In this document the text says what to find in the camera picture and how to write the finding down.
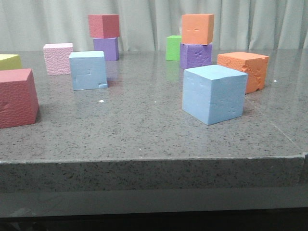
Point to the red stacked foam block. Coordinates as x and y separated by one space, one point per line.
104 25

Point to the purple foam block left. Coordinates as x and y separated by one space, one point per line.
109 46

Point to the large red foam block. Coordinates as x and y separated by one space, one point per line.
18 98

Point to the notched blue foam block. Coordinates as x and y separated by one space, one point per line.
88 70

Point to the purple foam block right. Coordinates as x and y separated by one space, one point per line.
195 55

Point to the purple foam block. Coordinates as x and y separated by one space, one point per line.
195 55
109 46

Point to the pink foam block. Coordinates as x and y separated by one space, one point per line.
57 58

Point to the green foam block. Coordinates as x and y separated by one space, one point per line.
173 48

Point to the damaged orange foam block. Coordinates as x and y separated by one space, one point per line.
255 65

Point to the smooth orange foam block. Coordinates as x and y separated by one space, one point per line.
197 28

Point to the yellow foam block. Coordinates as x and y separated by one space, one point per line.
10 62

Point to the large blue foam block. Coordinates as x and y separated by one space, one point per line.
213 93

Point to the grey curtain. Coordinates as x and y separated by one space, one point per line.
27 25

